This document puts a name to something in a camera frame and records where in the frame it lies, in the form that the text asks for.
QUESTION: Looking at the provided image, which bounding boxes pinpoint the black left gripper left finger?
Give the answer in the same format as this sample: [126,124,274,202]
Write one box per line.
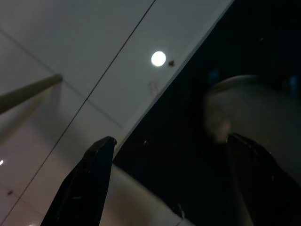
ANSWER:
[40,136,117,226]

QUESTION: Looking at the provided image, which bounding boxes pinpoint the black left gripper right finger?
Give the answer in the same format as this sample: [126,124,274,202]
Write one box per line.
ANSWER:
[226,132,301,226]

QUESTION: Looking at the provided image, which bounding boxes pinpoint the grey robot leg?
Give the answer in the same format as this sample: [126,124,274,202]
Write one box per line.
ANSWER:
[203,74,301,189]

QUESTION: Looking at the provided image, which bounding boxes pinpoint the black floor mat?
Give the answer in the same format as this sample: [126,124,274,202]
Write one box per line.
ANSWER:
[112,0,301,226]

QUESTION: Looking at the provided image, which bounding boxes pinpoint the beige wooden stick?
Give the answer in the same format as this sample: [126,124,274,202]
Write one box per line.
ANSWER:
[0,73,63,115]

